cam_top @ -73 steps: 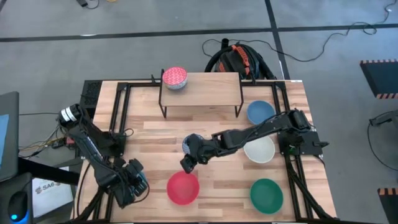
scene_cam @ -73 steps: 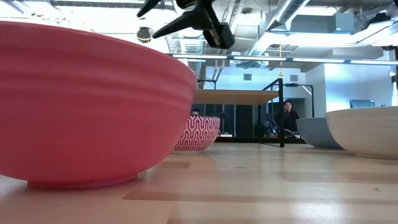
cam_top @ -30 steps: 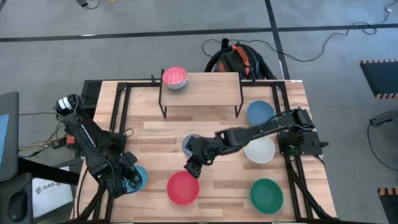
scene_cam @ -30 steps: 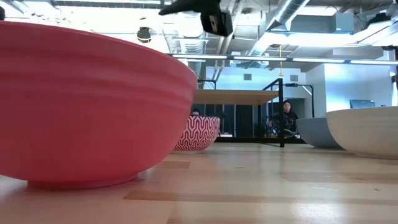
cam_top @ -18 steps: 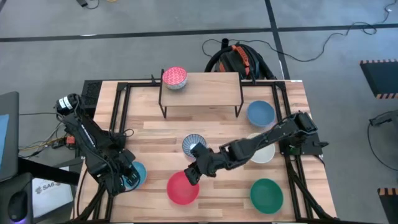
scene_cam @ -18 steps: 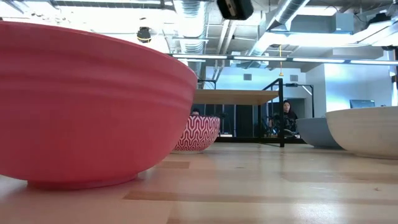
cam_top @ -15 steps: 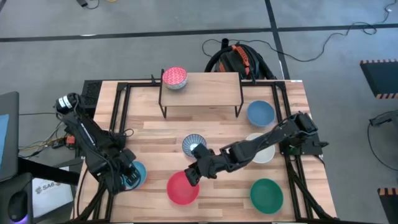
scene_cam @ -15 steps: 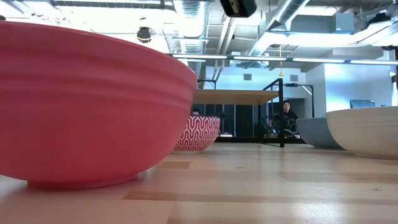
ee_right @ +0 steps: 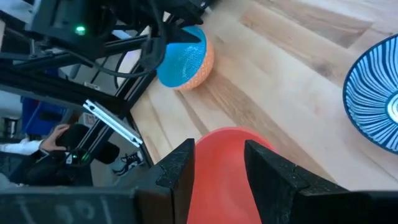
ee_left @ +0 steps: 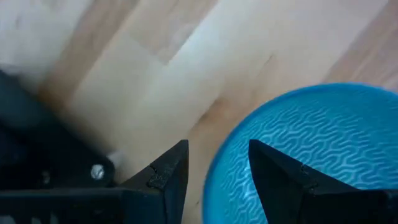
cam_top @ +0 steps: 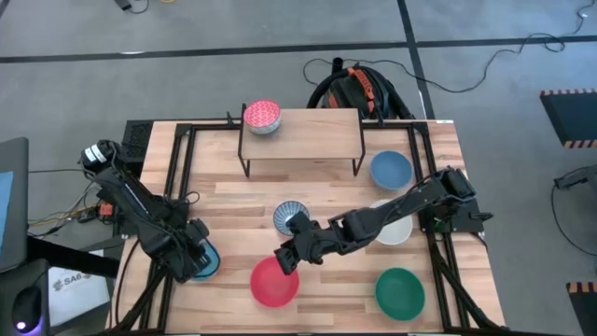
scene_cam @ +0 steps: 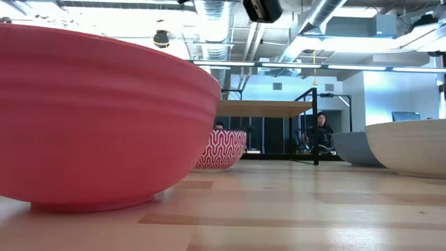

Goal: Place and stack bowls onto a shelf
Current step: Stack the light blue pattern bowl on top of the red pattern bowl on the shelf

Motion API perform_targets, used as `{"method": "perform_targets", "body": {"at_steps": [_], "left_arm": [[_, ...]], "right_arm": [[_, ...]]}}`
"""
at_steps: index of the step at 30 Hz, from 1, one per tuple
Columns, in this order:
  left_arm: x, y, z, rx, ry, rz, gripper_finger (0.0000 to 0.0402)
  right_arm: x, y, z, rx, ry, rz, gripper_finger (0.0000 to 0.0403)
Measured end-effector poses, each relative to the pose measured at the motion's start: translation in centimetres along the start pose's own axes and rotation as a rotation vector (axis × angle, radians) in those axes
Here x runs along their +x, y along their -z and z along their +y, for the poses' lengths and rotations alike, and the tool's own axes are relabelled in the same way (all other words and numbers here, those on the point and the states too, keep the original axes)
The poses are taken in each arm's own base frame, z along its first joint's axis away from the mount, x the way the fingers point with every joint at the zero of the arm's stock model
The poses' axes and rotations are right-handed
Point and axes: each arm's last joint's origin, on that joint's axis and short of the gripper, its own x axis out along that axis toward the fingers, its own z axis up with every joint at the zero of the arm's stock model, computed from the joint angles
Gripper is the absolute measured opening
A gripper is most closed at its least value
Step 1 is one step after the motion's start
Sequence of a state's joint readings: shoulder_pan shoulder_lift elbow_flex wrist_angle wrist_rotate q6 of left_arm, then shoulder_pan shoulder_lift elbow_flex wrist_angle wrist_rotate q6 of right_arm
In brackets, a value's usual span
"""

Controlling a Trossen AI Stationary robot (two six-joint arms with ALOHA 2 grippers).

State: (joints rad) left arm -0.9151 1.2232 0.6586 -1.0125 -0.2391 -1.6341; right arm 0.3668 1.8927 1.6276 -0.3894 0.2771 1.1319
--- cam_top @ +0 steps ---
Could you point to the wooden shelf black metal legs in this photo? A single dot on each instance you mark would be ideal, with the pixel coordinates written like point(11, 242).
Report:
point(317, 135)

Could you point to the large coral red bowl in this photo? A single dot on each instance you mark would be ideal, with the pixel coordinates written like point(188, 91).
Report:
point(273, 289)

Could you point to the large green bowl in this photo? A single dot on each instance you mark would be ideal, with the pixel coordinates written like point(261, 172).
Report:
point(400, 294)

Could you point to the black aluminium rig frame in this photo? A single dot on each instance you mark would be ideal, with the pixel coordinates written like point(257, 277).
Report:
point(396, 125)

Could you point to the grey laptop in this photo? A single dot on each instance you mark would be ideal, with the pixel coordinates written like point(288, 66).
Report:
point(14, 210)

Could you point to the black perforated box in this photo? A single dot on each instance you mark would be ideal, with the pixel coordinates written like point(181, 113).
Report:
point(137, 135)

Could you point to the black power adapter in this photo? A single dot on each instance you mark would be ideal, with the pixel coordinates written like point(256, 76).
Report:
point(123, 4)

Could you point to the black computer mouse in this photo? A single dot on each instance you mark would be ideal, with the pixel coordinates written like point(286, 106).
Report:
point(25, 308)

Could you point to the black beam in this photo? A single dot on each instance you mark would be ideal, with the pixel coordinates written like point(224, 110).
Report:
point(70, 256)

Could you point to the small blue striped bowl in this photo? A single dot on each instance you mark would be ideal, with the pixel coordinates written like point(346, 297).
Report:
point(283, 214)

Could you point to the white labelled box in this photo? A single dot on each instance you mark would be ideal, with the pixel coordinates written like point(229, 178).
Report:
point(70, 298)

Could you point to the large white bowl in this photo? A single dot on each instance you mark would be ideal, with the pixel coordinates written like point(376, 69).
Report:
point(396, 233)

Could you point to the black and orange vacuum cleaner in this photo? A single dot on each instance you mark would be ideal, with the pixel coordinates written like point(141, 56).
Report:
point(354, 93)

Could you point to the large plain blue bowl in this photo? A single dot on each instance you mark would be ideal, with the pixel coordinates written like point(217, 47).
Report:
point(391, 169)

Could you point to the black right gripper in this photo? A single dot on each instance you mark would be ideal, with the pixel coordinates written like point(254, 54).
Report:
point(329, 240)

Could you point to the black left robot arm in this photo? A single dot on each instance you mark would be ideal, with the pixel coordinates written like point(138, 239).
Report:
point(126, 196)

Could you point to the black hazard-striped platform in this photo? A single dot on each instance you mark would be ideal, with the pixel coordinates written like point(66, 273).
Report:
point(573, 116)
point(585, 312)

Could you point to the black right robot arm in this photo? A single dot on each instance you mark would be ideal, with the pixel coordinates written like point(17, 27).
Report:
point(396, 205)

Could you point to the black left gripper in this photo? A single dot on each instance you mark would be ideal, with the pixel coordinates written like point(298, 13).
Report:
point(170, 247)

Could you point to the small grey bowl red inside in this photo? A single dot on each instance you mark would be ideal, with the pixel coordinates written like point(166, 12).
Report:
point(261, 114)

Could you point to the small orange bowl blue inside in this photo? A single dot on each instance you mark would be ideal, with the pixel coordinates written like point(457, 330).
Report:
point(213, 261)

